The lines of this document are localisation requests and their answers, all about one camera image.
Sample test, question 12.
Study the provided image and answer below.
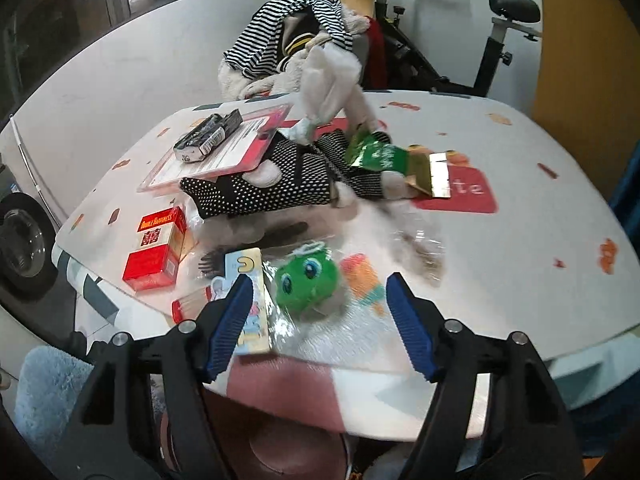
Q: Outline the red toothpick tube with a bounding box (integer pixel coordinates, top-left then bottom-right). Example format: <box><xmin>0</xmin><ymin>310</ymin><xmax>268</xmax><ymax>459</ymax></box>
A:
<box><xmin>171</xmin><ymin>285</ymin><xmax>213</xmax><ymax>324</ymax></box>

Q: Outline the black polka dot sock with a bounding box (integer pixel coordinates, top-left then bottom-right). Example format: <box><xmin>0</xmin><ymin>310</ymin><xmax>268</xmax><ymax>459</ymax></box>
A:
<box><xmin>180</xmin><ymin>133</ymin><xmax>333</xmax><ymax>220</ymax></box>
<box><xmin>314</xmin><ymin>129</ymin><xmax>390</xmax><ymax>200</ymax></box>

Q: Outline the red cigarette box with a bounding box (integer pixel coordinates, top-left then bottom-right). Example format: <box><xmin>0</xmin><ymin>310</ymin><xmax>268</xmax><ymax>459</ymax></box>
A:
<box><xmin>122</xmin><ymin>206</ymin><xmax>186</xmax><ymax>292</ymax></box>

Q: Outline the striped black white shirt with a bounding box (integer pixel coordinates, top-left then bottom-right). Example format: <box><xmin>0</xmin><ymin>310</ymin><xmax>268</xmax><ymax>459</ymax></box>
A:
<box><xmin>224</xmin><ymin>0</ymin><xmax>352</xmax><ymax>79</ymax></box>

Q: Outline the pink blister pack with lighter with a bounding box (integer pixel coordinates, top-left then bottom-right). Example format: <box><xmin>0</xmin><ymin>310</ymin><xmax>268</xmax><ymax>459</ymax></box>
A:
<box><xmin>137</xmin><ymin>103</ymin><xmax>292</xmax><ymax>194</ymax></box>

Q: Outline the white plastic bag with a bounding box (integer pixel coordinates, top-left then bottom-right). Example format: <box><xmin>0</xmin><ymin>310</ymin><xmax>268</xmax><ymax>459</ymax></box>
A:
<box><xmin>286</xmin><ymin>42</ymin><xmax>361</xmax><ymax>145</ymax></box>

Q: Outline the black exercise bike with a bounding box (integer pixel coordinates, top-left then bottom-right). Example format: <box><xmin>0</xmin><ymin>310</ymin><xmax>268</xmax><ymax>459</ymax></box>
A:
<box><xmin>388</xmin><ymin>0</ymin><xmax>542</xmax><ymax>110</ymax></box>

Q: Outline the colourful cartoon card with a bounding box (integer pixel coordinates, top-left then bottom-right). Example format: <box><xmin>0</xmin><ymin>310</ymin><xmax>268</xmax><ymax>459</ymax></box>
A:
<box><xmin>209</xmin><ymin>247</ymin><xmax>274</xmax><ymax>357</ymax></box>

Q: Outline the white fluffy clothes pile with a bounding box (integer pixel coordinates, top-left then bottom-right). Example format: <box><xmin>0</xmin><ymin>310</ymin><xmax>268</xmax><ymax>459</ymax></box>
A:
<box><xmin>218</xmin><ymin>3</ymin><xmax>378</xmax><ymax>133</ymax></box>

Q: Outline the brown round trash bin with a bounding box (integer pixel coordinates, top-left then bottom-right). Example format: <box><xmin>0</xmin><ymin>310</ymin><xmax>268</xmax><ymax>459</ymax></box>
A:
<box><xmin>157</xmin><ymin>389</ymin><xmax>362</xmax><ymax>480</ymax></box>

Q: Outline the washing machine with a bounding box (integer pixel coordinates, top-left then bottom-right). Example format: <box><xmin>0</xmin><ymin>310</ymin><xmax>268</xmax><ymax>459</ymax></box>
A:
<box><xmin>1</xmin><ymin>162</ymin><xmax>58</xmax><ymax>301</ymax></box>

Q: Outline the green gold snack wrapper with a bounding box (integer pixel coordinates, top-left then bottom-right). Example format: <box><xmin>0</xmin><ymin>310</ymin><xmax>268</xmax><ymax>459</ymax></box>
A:
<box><xmin>349</xmin><ymin>131</ymin><xmax>452</xmax><ymax>200</ymax></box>

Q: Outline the green frog toy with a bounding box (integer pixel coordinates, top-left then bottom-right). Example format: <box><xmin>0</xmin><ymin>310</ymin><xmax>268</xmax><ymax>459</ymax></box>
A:
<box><xmin>272</xmin><ymin>240</ymin><xmax>342</xmax><ymax>314</ymax></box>

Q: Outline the light blue fluffy sleeve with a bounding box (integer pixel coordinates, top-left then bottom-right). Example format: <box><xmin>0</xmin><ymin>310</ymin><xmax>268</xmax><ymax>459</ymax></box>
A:
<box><xmin>14</xmin><ymin>346</ymin><xmax>93</xmax><ymax>463</ymax></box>

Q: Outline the clear plastic wrapper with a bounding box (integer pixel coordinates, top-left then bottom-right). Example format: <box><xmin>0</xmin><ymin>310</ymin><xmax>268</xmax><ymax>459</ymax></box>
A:
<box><xmin>381</xmin><ymin>203</ymin><xmax>445</xmax><ymax>287</ymax></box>

